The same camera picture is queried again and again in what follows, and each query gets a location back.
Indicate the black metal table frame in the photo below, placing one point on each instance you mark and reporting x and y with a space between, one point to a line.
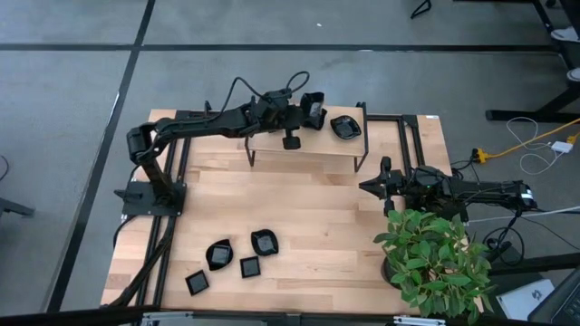
408 136

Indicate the dark grey laptop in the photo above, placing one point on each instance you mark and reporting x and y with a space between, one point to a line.
562 303

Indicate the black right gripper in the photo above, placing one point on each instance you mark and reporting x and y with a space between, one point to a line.
392 185

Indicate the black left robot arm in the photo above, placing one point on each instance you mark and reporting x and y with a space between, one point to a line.
190 127

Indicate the white table label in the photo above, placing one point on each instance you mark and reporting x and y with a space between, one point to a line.
431 117

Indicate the wooden shelf with black legs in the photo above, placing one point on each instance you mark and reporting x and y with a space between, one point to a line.
326 142

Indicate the person's leg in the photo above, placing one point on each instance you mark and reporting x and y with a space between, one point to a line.
572 11

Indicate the black rig beam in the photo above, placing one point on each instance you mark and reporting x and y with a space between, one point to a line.
68 317

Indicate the silver metal bracket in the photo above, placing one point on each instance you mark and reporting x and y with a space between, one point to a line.
417 321
167 317

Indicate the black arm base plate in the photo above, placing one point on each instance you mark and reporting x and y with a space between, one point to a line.
136 206
455 213

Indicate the black rounded mini plate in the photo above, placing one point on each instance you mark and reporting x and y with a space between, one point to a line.
265 243

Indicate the black leaf-shaped mini plate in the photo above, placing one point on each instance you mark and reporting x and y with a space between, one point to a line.
346 127
219 256

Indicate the black square mini plate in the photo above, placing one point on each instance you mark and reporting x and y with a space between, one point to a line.
250 267
197 283

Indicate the white power adapter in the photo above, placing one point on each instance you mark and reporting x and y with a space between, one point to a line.
562 146

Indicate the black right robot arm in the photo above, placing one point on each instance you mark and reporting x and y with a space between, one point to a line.
480 190

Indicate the black desk frame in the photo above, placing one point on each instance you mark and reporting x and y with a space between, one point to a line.
512 115

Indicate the green leafy potted plant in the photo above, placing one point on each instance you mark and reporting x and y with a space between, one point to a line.
430 262

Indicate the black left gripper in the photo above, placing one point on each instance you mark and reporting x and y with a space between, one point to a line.
276 113

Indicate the black furniture foot bar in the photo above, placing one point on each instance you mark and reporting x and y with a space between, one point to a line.
544 262

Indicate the white box with logo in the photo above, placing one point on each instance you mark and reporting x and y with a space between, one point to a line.
521 301

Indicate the dark chair base leg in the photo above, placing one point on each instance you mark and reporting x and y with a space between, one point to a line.
13 207

